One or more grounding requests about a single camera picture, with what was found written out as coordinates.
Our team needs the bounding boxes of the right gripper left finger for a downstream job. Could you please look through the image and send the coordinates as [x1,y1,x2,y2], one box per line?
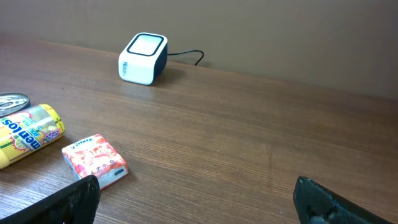
[1,175,101,224]

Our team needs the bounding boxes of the red tissue pack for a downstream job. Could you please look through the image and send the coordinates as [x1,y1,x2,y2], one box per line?
[62,134,129,189]

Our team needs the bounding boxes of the yellow mentos bottle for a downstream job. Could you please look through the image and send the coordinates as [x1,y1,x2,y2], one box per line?
[1,104,65,169]

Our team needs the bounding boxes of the white barcode scanner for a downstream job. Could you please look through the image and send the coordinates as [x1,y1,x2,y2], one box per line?
[118,32,168,85]

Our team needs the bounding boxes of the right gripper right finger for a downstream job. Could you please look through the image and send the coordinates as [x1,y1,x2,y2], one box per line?
[293,176,391,224]

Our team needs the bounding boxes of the silver tin can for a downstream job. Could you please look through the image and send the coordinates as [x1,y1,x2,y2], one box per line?
[0,92,30,117]

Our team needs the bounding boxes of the black scanner cable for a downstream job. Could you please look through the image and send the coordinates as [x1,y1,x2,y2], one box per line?
[167,49,205,67]

